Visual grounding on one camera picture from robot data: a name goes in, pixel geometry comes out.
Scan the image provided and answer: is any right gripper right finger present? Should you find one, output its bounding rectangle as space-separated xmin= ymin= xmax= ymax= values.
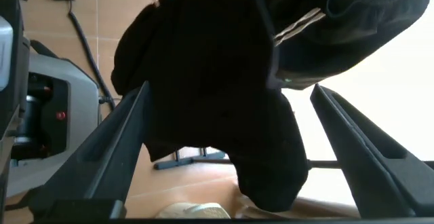
xmin=309 ymin=83 xmax=434 ymax=219

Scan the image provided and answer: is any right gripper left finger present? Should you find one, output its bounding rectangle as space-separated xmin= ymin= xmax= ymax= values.
xmin=28 ymin=81 xmax=153 ymax=219

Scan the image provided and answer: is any black garment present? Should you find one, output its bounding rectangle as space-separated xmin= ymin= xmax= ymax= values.
xmin=247 ymin=0 xmax=434 ymax=92
xmin=110 ymin=0 xmax=310 ymax=214

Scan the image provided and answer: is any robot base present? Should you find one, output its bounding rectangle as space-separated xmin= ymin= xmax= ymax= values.
xmin=0 ymin=0 xmax=102 ymax=200

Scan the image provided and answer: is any black clothes rack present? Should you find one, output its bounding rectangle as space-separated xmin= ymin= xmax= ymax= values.
xmin=153 ymin=147 xmax=434 ymax=171

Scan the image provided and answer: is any brown curtain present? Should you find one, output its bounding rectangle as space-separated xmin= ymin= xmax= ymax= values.
xmin=155 ymin=195 xmax=362 ymax=219

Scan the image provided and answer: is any window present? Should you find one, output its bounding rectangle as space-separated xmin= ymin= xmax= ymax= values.
xmin=279 ymin=0 xmax=434 ymax=206

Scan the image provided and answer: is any black cable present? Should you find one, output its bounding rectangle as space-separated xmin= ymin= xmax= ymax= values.
xmin=66 ymin=0 xmax=117 ymax=111

